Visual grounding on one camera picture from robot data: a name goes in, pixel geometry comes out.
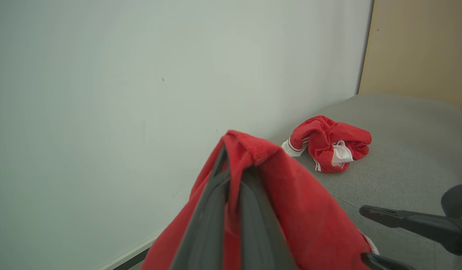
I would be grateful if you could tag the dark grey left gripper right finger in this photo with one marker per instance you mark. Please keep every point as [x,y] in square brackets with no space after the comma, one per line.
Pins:
[259,232]

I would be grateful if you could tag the red garment with white trim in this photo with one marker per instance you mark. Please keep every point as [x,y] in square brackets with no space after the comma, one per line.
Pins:
[309,217]
[324,138]

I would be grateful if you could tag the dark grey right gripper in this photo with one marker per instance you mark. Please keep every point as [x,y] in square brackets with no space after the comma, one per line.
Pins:
[458,200]

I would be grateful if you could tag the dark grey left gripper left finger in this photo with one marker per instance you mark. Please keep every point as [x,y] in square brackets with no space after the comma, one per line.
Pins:
[206,232]

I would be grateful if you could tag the beige wooden panel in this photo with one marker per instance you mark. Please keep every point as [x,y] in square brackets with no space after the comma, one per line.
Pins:
[418,48]

